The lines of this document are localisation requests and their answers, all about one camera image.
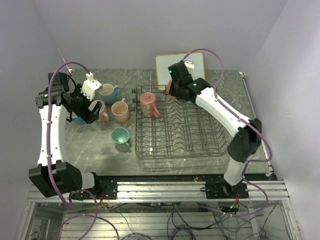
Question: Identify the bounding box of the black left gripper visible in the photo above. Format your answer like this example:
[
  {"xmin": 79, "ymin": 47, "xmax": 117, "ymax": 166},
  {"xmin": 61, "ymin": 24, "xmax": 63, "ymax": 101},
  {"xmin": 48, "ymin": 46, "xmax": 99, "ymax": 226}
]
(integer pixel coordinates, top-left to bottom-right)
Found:
[{"xmin": 69, "ymin": 83, "xmax": 103, "ymax": 123}]

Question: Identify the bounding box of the small coral mug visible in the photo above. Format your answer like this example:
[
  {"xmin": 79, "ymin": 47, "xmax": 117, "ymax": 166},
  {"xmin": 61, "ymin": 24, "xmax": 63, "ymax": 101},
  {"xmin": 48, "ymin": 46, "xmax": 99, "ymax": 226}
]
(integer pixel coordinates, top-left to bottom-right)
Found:
[{"xmin": 165, "ymin": 80, "xmax": 172, "ymax": 96}]

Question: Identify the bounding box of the dark blue textured mug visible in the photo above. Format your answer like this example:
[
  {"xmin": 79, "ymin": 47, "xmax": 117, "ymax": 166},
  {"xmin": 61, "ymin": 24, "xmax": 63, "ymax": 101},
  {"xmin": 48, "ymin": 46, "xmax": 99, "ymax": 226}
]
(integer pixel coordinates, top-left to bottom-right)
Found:
[{"xmin": 72, "ymin": 116, "xmax": 86, "ymax": 125}]

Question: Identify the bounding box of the pink faceted mug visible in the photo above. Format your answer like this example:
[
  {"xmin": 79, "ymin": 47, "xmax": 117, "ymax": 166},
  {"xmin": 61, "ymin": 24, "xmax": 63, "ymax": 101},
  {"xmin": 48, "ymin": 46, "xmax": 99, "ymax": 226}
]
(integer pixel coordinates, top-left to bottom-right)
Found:
[{"xmin": 88, "ymin": 100, "xmax": 110, "ymax": 123}]

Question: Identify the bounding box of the light blue mug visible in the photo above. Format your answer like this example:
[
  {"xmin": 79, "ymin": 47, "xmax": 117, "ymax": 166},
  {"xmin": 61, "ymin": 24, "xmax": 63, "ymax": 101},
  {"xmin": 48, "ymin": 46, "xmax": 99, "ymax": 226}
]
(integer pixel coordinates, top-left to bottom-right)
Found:
[{"xmin": 99, "ymin": 83, "xmax": 121, "ymax": 105}]

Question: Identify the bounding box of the pink patterned mug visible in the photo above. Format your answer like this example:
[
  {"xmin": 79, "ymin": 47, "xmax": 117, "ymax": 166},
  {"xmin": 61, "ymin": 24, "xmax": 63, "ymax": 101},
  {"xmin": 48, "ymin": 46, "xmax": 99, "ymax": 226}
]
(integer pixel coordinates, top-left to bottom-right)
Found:
[{"xmin": 139, "ymin": 92, "xmax": 161, "ymax": 118}]

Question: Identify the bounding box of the salmon pink mug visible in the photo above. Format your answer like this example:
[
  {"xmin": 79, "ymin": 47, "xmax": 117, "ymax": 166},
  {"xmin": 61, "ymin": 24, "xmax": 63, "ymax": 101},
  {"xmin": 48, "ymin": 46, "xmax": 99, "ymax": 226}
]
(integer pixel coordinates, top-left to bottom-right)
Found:
[{"xmin": 111, "ymin": 98, "xmax": 130, "ymax": 123}]

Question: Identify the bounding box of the mint green mug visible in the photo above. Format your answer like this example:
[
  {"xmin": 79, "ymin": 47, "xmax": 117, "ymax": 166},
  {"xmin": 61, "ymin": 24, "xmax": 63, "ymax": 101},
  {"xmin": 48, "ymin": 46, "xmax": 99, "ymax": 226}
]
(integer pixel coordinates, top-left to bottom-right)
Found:
[{"xmin": 111, "ymin": 127, "xmax": 131, "ymax": 147}]

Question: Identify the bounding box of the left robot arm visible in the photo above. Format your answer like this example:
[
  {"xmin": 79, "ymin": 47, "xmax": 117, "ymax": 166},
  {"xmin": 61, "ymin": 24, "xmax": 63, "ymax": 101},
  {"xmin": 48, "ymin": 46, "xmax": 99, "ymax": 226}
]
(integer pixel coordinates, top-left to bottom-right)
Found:
[{"xmin": 29, "ymin": 72, "xmax": 102, "ymax": 199}]

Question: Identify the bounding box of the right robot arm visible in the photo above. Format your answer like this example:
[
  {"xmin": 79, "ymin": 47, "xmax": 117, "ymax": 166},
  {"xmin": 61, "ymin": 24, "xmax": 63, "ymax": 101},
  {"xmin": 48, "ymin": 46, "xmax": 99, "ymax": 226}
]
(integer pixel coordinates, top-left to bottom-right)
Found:
[{"xmin": 168, "ymin": 61, "xmax": 262, "ymax": 198}]

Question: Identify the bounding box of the yellow framed whiteboard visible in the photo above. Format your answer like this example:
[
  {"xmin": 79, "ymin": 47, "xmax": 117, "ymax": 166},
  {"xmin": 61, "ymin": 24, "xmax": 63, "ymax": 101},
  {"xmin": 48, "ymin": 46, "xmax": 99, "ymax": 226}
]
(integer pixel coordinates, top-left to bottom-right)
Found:
[{"xmin": 155, "ymin": 51, "xmax": 206, "ymax": 91}]

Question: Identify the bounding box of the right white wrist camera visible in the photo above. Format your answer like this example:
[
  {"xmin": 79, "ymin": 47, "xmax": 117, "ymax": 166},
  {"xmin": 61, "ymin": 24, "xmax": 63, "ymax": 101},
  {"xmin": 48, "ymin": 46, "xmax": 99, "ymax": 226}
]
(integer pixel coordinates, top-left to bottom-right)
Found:
[{"xmin": 184, "ymin": 60, "xmax": 195, "ymax": 70}]

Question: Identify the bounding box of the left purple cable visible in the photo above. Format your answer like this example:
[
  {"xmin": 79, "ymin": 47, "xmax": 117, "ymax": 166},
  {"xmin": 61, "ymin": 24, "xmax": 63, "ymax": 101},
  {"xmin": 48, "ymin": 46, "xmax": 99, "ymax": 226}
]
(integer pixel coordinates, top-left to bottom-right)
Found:
[{"xmin": 46, "ymin": 61, "xmax": 120, "ymax": 240}]

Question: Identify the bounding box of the purple cable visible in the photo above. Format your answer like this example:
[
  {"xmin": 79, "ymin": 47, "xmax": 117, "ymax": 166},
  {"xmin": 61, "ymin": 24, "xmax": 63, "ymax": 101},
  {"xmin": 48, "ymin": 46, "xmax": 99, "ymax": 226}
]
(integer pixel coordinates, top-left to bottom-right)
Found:
[
  {"xmin": 46, "ymin": 61, "xmax": 120, "ymax": 240},
  {"xmin": 181, "ymin": 48, "xmax": 273, "ymax": 218}
]

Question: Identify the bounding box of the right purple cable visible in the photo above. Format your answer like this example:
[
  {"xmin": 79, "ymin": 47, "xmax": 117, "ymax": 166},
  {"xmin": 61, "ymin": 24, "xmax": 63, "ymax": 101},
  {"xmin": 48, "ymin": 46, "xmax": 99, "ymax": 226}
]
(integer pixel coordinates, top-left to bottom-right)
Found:
[{"xmin": 181, "ymin": 48, "xmax": 273, "ymax": 218}]

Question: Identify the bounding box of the grey wire dish rack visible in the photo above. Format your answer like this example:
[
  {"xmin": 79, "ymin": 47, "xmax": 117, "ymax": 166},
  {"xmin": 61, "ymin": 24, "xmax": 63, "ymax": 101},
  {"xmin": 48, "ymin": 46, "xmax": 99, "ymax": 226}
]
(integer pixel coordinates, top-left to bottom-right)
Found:
[{"xmin": 132, "ymin": 85, "xmax": 227, "ymax": 160}]

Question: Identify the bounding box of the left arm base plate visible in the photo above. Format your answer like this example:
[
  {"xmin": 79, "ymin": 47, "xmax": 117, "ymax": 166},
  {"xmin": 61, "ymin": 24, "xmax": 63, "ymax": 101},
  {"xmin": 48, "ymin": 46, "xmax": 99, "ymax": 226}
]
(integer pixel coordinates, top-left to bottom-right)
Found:
[{"xmin": 71, "ymin": 176, "xmax": 118, "ymax": 201}]

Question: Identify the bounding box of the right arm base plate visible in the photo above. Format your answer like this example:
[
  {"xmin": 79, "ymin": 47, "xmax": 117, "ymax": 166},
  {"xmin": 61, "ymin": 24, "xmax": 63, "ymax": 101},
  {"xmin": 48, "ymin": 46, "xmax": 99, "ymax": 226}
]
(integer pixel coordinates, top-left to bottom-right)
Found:
[{"xmin": 200, "ymin": 174, "xmax": 249, "ymax": 199}]

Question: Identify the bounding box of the aluminium frame rail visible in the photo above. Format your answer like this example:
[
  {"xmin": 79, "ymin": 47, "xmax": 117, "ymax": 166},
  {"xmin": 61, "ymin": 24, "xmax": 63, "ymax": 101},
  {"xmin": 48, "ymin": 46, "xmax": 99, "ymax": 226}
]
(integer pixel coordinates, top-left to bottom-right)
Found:
[{"xmin": 26, "ymin": 181, "xmax": 291, "ymax": 203}]

